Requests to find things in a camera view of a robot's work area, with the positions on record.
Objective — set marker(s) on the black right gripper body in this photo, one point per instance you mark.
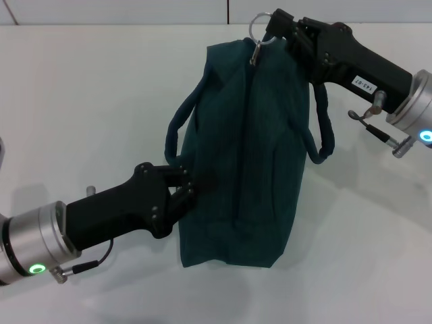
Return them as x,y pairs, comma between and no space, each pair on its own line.
357,67

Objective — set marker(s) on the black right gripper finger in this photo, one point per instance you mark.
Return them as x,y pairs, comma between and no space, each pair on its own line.
303,54
290,23

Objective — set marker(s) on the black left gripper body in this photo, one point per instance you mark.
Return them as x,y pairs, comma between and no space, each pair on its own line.
125,209

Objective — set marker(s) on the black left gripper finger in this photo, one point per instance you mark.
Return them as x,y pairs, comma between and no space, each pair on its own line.
182,206
189,179

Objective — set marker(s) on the dark teal insulated lunch bag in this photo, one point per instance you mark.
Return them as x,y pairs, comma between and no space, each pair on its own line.
253,152

